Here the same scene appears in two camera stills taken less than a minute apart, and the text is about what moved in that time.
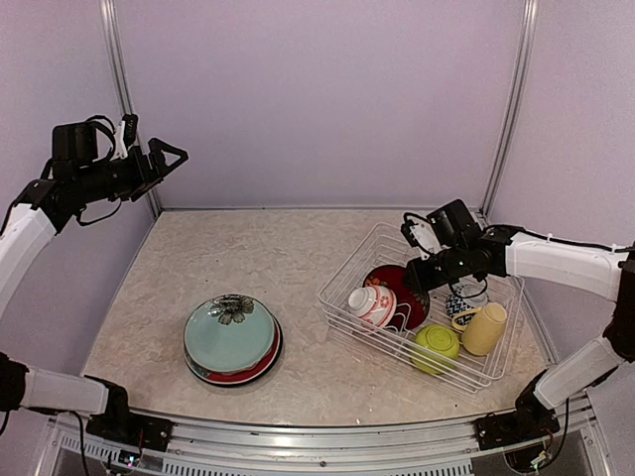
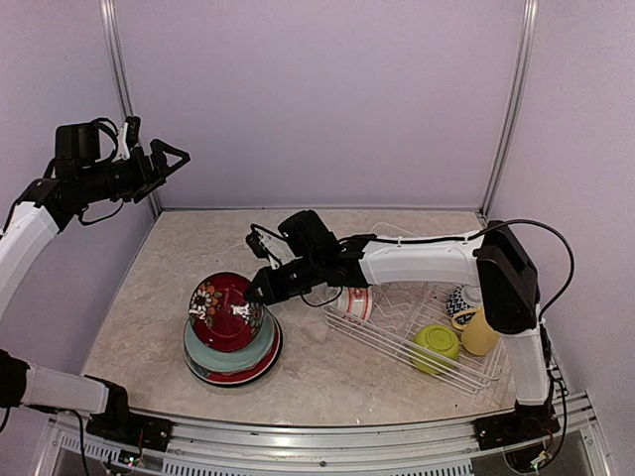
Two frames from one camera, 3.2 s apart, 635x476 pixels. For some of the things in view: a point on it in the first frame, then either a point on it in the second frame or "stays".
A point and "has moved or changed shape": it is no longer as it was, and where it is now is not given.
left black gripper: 145,178 stays
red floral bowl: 412,303 to 221,316
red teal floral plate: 239,377 stays
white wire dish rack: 460,331 stays
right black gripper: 423,283 to 271,292
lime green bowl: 437,348 stays
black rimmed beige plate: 250,381 stays
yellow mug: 482,332 stays
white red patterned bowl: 375,304 has moved or changed shape
